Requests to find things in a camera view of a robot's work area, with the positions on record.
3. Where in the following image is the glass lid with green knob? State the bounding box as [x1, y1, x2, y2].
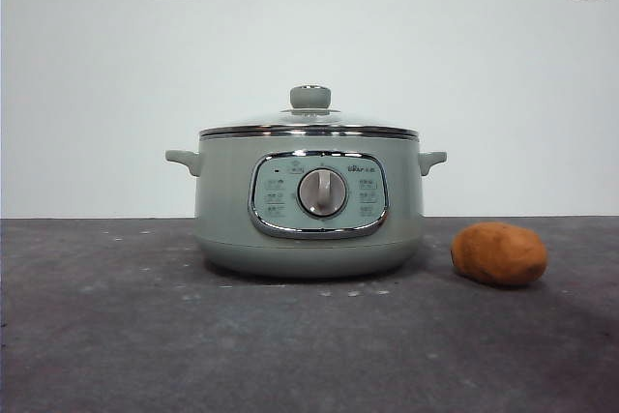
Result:
[198, 85, 420, 139]

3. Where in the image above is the brown potato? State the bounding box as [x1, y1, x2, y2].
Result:
[450, 221, 549, 288]

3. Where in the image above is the pale green electric cooking pot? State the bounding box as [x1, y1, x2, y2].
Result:
[163, 133, 448, 280]

